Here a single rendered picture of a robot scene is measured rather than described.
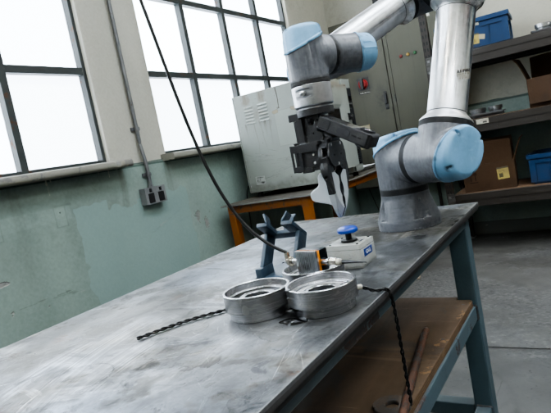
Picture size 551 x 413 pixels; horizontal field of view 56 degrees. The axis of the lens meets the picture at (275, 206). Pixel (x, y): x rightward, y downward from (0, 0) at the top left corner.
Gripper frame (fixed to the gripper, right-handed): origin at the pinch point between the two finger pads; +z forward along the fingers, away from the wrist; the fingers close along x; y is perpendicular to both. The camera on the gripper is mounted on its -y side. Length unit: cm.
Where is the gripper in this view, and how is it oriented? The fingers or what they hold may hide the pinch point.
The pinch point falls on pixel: (343, 210)
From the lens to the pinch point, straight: 100.4
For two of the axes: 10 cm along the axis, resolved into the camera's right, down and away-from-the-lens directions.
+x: -5.1, 1.9, -8.4
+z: 1.9, 9.8, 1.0
